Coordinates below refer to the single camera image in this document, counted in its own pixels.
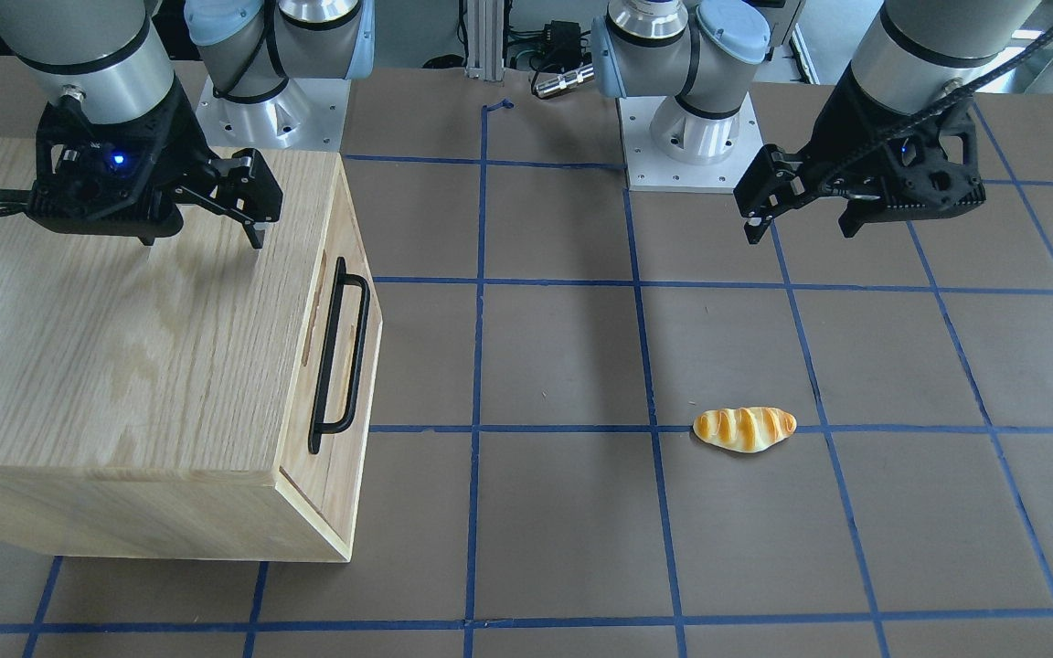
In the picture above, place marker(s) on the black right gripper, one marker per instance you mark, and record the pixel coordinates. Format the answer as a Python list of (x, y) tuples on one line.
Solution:
[(176, 139)]

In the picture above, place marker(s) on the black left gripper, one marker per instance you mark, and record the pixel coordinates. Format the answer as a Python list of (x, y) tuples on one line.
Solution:
[(842, 128)]

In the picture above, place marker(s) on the wooden drawer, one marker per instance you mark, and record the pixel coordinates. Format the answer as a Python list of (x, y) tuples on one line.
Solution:
[(324, 454)]

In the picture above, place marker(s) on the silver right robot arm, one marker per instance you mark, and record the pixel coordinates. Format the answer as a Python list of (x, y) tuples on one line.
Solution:
[(110, 52)]

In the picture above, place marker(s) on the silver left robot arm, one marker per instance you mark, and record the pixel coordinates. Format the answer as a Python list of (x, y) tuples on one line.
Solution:
[(916, 57)]

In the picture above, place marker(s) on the light wooden drawer cabinet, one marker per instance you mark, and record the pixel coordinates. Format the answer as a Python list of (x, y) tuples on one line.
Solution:
[(145, 391)]

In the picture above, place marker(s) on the toy bread roll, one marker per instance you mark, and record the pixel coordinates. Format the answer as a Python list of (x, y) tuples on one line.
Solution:
[(744, 430)]

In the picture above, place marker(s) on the silver cylindrical connector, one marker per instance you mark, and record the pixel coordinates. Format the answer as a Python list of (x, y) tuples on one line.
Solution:
[(564, 82)]

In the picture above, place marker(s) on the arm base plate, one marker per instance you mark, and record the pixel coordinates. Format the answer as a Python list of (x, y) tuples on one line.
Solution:
[(670, 150), (309, 115)]

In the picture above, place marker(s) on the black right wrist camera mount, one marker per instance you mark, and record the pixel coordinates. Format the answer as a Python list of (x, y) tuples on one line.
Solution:
[(95, 179)]

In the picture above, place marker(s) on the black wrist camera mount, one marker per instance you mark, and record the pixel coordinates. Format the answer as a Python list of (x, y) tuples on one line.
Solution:
[(929, 172), (95, 179)]

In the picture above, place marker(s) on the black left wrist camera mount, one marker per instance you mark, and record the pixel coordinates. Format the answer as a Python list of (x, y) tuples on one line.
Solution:
[(929, 172)]

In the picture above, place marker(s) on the aluminium frame post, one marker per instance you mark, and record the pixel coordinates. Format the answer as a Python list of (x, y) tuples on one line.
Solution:
[(484, 37)]

